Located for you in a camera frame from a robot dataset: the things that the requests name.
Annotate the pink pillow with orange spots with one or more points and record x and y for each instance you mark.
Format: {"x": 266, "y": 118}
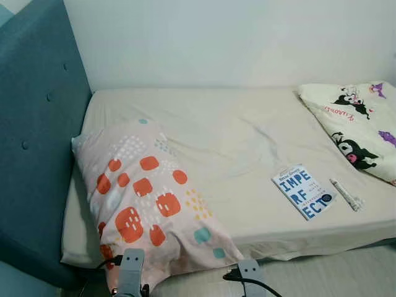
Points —
{"x": 142, "y": 198}

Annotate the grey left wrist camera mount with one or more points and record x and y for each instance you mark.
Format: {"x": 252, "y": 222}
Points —
{"x": 131, "y": 272}

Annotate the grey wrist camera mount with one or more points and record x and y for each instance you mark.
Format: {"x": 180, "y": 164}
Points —
{"x": 131, "y": 272}
{"x": 250, "y": 272}

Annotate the white tube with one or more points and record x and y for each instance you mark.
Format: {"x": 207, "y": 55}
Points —
{"x": 344, "y": 193}

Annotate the mattress with cream sheet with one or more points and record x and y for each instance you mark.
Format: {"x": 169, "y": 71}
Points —
{"x": 235, "y": 142}

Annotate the cream cartoon print blanket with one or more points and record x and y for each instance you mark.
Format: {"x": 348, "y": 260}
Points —
{"x": 359, "y": 130}

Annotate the white book with blue letters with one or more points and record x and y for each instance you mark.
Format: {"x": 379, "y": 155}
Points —
{"x": 303, "y": 192}

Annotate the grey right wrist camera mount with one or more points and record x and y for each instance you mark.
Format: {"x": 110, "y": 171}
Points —
{"x": 250, "y": 272}

